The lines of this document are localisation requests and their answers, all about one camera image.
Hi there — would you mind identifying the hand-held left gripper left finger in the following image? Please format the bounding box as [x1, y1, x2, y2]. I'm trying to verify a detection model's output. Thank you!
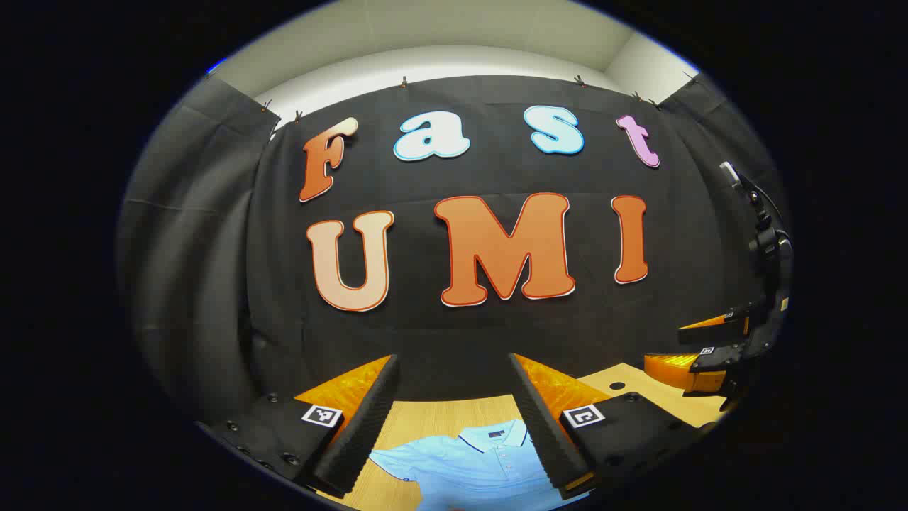
[197, 353, 402, 499]

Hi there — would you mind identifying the light blue T-shirt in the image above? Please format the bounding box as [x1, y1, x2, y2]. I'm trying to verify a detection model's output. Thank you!
[369, 419, 593, 511]

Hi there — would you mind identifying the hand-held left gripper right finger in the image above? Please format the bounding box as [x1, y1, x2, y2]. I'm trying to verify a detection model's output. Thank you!
[507, 352, 719, 501]

